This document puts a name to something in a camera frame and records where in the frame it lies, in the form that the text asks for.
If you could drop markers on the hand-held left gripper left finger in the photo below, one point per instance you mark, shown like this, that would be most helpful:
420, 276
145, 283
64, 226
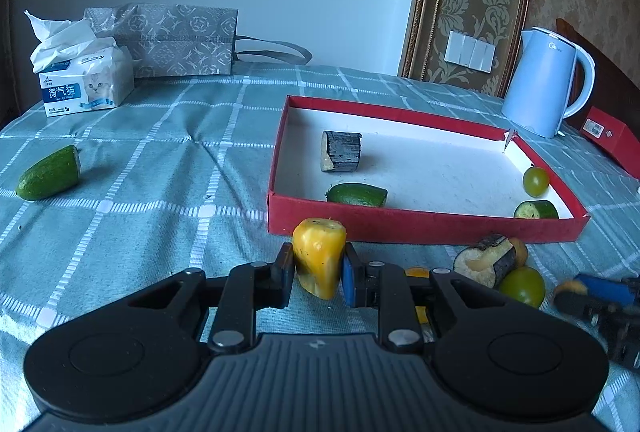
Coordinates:
287, 279

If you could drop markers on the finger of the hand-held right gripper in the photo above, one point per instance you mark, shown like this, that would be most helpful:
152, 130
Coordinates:
590, 312
602, 287

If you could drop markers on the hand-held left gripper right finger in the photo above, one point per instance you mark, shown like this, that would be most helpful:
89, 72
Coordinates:
347, 282

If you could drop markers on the yellow pepper piece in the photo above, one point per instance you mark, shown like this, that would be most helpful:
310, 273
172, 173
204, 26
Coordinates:
319, 257
417, 271

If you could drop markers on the cucumber end piece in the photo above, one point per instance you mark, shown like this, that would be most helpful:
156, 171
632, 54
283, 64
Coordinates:
357, 195

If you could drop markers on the short cucumber piece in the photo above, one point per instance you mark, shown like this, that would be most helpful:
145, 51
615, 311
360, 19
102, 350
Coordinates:
536, 211

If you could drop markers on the small green grape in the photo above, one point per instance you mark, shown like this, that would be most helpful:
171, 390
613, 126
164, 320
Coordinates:
536, 180

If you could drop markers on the dark eggplant chunk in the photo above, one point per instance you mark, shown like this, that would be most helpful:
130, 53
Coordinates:
342, 151

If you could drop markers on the red shallow box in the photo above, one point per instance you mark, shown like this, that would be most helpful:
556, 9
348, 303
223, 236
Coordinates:
430, 161

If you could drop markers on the large green grape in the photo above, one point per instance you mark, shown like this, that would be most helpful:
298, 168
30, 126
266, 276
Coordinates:
522, 288

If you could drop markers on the small brown fruit piece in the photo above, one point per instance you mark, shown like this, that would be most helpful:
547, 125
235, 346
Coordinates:
521, 252

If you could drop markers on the eggplant chunk with pale flesh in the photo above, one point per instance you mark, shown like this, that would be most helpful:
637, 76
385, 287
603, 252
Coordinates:
485, 262

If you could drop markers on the teal plaid blanket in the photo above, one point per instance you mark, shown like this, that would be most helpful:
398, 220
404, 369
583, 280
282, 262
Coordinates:
175, 192

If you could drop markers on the small red carton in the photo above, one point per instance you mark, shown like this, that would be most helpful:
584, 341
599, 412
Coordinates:
612, 136

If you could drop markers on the light blue electric kettle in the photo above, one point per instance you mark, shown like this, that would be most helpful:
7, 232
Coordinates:
542, 86

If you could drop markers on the dark brown wooden furniture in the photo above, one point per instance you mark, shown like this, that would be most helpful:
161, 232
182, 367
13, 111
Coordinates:
607, 76

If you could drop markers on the long green cucumber half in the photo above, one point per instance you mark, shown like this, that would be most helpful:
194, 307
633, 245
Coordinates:
49, 174

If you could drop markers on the grey patterned paper bag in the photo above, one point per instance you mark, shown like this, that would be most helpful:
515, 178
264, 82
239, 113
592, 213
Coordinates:
175, 41

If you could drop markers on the white tissue pack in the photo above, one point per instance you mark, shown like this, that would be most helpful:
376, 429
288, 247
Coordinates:
85, 84

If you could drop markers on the white wall switch panel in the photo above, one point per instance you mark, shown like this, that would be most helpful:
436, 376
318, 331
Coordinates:
470, 51

